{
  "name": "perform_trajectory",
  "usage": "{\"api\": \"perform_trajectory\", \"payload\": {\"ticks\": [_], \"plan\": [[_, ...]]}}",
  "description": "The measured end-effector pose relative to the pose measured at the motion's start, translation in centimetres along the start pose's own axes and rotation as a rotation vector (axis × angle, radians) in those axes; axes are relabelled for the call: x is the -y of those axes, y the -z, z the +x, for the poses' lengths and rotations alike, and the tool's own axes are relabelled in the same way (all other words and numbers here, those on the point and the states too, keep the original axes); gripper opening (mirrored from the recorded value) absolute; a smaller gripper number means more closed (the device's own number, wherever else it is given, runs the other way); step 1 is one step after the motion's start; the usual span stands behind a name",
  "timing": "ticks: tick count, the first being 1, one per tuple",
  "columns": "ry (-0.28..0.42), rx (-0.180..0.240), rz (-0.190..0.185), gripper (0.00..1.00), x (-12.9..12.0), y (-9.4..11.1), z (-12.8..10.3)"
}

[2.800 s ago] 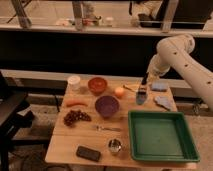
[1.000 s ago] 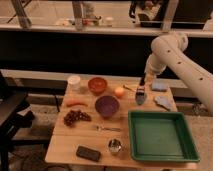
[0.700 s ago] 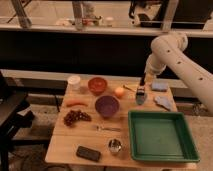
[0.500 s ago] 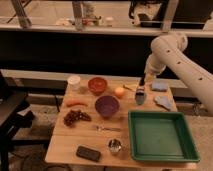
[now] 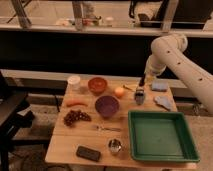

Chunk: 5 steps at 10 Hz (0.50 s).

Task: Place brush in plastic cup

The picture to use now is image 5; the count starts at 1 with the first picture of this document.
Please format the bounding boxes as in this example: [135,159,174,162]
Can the black rectangular sponge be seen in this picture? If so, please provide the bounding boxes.
[76,146,101,162]

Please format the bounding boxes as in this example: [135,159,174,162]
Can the purple bowl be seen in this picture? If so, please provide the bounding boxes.
[95,96,119,118]

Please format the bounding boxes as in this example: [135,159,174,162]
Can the bunch of red grapes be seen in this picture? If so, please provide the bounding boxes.
[63,110,91,127]

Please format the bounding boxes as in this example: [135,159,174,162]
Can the orange carrot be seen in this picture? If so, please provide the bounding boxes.
[66,101,88,107]

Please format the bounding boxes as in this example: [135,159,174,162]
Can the black chair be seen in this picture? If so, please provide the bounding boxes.
[0,72,35,171]

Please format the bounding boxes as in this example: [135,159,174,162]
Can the red bowl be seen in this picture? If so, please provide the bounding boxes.
[88,77,107,95]

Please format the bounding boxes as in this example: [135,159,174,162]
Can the small brush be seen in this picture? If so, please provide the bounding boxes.
[122,85,135,92]

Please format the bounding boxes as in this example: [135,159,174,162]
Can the white plastic cup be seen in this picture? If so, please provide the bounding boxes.
[67,75,81,90]

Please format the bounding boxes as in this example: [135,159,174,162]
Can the orange fruit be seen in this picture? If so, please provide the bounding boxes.
[114,87,125,98]

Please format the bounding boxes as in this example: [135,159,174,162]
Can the small metal cup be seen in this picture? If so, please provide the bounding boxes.
[108,139,122,155]

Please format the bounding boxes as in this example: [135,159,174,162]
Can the blue sponge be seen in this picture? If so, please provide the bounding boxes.
[151,82,168,92]

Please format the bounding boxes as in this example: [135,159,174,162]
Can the grey-blue cloth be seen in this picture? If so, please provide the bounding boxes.
[154,96,172,111]

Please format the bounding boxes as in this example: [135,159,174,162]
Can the green plastic tray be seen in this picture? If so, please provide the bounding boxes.
[128,110,200,163]

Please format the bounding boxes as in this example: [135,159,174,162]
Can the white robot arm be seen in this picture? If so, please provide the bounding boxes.
[144,34,213,114]

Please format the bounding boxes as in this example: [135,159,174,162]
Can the metal fork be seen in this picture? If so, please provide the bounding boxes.
[95,126,121,132]

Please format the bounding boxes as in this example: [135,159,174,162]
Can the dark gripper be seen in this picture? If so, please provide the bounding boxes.
[134,75,146,105]

